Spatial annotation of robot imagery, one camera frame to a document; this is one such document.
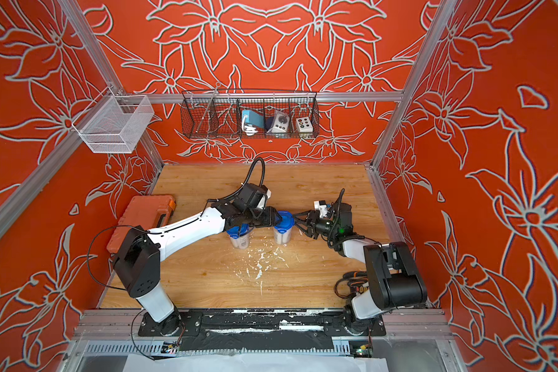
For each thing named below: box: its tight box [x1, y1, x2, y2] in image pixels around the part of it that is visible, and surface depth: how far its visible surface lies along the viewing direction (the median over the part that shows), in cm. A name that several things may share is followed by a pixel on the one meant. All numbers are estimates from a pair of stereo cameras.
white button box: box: [296, 117, 314, 133], surface depth 96 cm
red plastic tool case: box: [106, 195, 176, 254], surface depth 98 cm
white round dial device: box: [266, 110, 290, 134], surface depth 93 cm
